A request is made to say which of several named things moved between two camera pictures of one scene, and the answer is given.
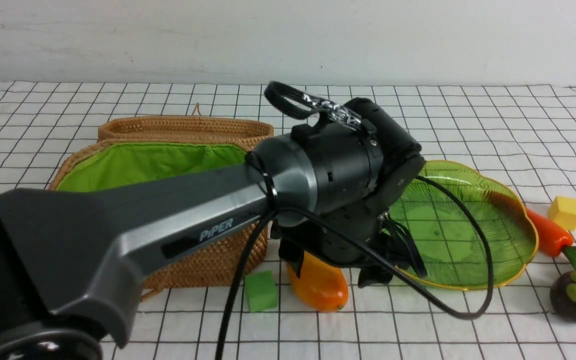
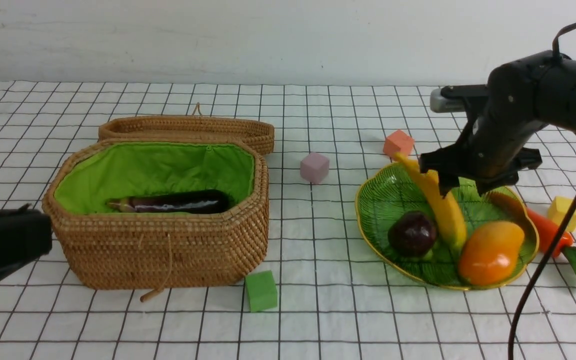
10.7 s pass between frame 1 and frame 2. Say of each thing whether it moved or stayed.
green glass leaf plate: stayed
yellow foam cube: stayed
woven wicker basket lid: stayed
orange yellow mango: moved
